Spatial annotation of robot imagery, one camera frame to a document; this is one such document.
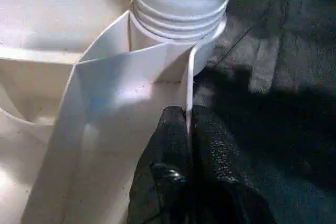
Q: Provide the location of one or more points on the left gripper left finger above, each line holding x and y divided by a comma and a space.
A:
162, 176

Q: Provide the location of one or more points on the white plastic table top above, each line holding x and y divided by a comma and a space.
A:
78, 103

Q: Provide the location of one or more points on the white plastic upturned table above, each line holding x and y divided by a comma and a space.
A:
275, 77

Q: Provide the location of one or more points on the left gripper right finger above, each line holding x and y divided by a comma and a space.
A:
223, 182

